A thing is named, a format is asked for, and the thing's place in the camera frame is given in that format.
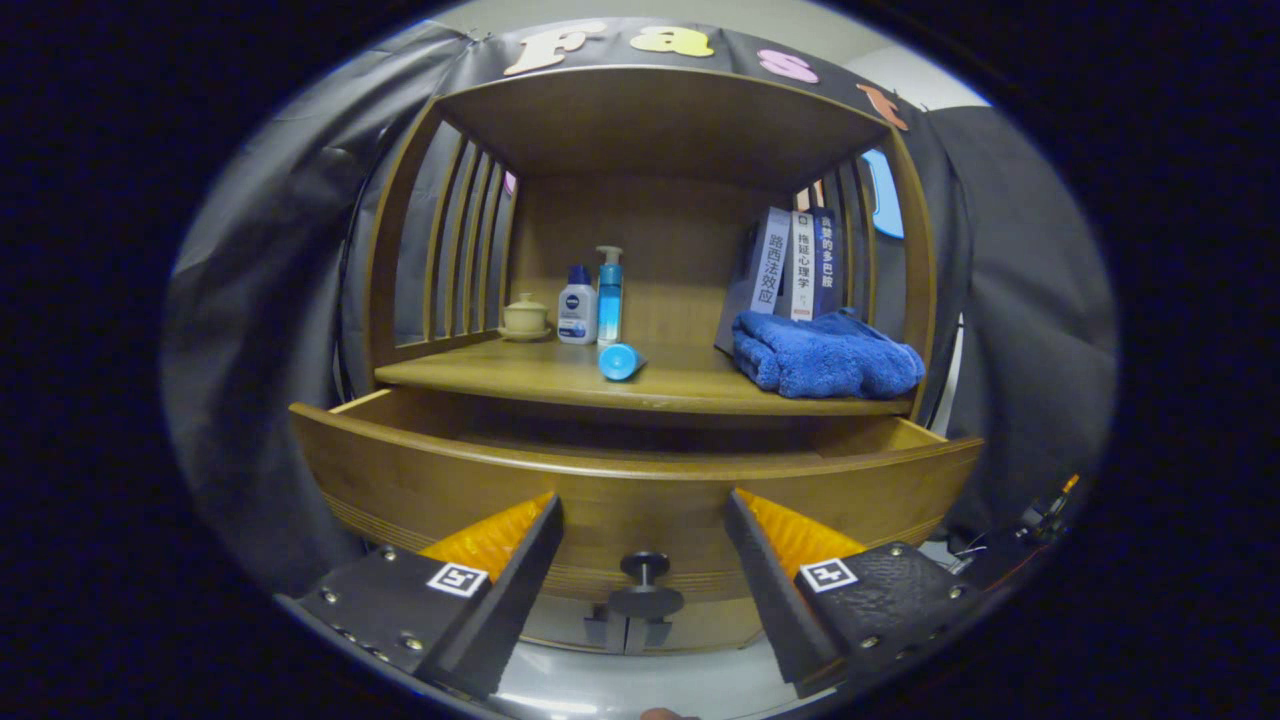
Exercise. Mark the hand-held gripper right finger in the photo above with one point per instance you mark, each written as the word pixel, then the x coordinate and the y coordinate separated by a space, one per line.
pixel 775 600

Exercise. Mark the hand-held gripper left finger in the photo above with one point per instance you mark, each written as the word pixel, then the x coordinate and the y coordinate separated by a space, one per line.
pixel 510 610

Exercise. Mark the wooden drawer with black knob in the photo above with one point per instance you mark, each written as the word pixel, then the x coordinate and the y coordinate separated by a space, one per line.
pixel 640 500

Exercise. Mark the blue cosmetic tube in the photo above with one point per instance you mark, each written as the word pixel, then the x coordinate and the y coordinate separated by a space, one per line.
pixel 620 361

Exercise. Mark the wooden countertop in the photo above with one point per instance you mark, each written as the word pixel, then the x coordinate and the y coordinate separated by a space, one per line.
pixel 560 375

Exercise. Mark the wooden cabinet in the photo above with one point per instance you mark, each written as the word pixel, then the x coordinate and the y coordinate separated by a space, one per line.
pixel 660 120

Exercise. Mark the blue folded towel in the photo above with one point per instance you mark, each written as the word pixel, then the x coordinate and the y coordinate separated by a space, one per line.
pixel 820 360

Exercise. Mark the black and orange device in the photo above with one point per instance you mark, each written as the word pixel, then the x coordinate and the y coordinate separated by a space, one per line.
pixel 1040 515

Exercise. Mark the beige lidded teacup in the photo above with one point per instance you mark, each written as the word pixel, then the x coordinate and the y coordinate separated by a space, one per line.
pixel 524 320

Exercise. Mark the white lotion bottle blue cap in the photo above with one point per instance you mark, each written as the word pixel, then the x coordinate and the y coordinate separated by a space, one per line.
pixel 577 315

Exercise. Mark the blue pump bottle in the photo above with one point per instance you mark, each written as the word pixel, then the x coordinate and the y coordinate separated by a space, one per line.
pixel 609 305

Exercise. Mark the white book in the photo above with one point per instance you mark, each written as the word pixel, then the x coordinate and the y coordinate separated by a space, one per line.
pixel 801 270

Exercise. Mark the grey book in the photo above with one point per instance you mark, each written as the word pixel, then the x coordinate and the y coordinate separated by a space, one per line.
pixel 768 265

